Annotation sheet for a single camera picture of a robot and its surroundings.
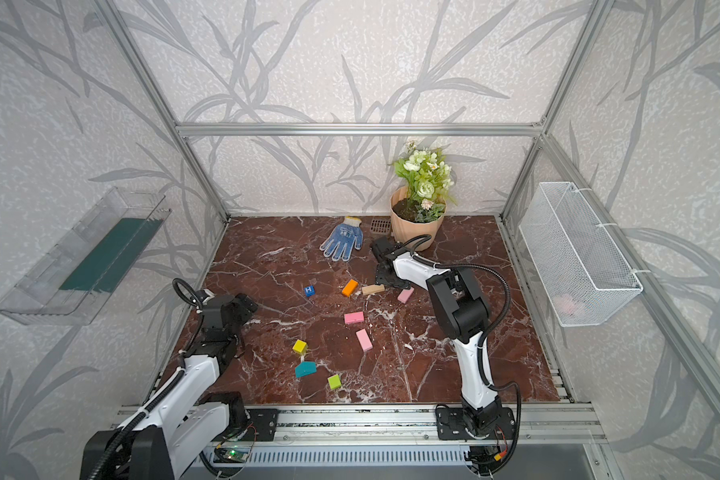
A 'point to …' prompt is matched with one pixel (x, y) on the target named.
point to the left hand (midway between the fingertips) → (243, 292)
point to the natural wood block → (372, 288)
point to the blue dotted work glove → (343, 238)
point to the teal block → (305, 368)
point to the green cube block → (334, 381)
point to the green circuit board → (235, 455)
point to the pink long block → (364, 339)
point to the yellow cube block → (300, 347)
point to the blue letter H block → (310, 291)
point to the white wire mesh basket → (584, 277)
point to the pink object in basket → (565, 302)
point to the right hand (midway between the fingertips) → (391, 271)
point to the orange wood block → (349, 288)
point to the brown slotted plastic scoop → (380, 226)
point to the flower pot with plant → (418, 209)
